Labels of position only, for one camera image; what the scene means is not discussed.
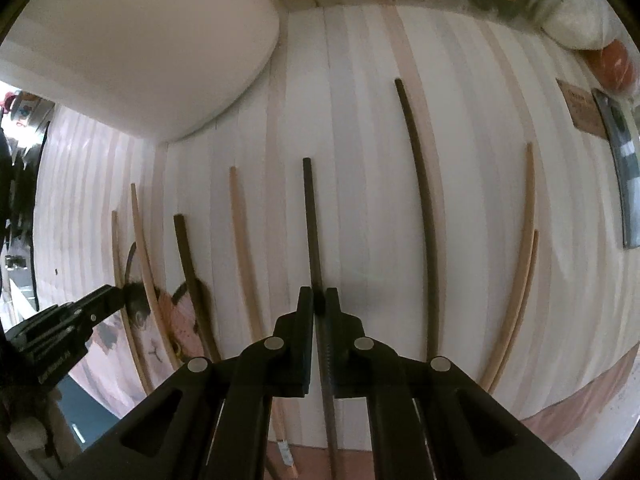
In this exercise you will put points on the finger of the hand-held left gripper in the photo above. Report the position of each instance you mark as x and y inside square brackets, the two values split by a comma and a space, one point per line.
[97, 296]
[107, 310]

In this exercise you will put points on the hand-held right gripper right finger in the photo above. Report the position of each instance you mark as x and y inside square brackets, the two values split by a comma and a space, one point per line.
[340, 350]

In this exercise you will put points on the striped tablecloth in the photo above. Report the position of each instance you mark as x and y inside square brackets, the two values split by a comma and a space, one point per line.
[360, 210]

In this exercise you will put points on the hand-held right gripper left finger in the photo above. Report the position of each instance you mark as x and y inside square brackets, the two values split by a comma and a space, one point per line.
[300, 340]

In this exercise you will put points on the light wooden chopstick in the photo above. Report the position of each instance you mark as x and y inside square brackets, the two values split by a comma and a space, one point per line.
[532, 270]
[145, 260]
[116, 250]
[240, 220]
[526, 240]

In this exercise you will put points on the cartoon printed mat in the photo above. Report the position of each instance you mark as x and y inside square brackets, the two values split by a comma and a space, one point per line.
[180, 330]

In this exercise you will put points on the white plastic bag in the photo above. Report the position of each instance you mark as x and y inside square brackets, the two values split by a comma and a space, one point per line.
[575, 25]

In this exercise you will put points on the blue smartphone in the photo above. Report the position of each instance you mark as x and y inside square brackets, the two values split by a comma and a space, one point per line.
[620, 170]

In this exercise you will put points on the dark wooden chopstick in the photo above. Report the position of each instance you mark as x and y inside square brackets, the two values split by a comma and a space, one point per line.
[187, 260]
[425, 220]
[311, 220]

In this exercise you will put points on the red bagged item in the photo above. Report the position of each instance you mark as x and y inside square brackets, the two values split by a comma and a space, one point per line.
[610, 62]

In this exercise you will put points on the silver metal pot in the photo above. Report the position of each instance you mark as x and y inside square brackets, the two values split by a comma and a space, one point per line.
[30, 110]

